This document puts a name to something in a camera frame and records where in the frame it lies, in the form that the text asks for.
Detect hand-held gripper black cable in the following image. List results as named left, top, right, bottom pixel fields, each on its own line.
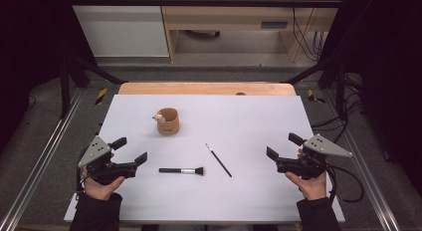
left=75, top=165, right=88, bottom=195
left=322, top=164, right=337, bottom=205

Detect brown cup with small figure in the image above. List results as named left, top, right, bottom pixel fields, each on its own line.
left=152, top=107, right=180, bottom=136

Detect white cabinet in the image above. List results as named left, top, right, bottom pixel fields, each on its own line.
left=66, top=0, right=170, bottom=59

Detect yellow black floor tape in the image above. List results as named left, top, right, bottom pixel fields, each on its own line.
left=95, top=88, right=108, bottom=106
left=307, top=89, right=326, bottom=105

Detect person's left hand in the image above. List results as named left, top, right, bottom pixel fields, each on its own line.
left=81, top=152, right=126, bottom=201

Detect black looped floor cable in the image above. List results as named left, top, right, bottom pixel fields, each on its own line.
left=332, top=164, right=365, bottom=203

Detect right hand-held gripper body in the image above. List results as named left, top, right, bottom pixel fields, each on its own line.
left=276, top=132, right=353, bottom=181

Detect black floor cables bundle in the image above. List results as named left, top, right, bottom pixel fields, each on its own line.
left=310, top=73, right=364, bottom=144

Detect light wooden desk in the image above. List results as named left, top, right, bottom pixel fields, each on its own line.
left=158, top=0, right=344, bottom=64

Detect aluminium floor rail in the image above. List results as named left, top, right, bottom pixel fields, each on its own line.
left=0, top=88, right=86, bottom=231
left=322, top=90, right=402, bottom=231

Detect thick black makeup brush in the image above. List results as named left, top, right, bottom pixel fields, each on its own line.
left=158, top=166, right=205, bottom=176

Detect black horizontal frame bar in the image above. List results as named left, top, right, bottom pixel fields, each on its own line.
left=64, top=0, right=344, bottom=9

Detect right hand-held gripper black cable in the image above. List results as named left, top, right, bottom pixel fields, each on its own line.
left=322, top=164, right=337, bottom=205

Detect person's right hand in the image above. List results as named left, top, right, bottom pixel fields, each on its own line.
left=285, top=148, right=327, bottom=201

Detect hanging black cables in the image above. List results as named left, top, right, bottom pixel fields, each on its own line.
left=288, top=0, right=327, bottom=63

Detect wooden table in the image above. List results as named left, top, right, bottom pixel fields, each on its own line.
left=117, top=82, right=298, bottom=97

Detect left hand-held gripper black cable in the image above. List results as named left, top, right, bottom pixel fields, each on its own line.
left=75, top=165, right=88, bottom=195

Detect black metal frame stand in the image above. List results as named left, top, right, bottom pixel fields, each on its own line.
left=282, top=55, right=349, bottom=120
left=59, top=53, right=128, bottom=119

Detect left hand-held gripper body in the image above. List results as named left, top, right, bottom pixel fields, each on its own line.
left=77, top=134, right=138, bottom=186

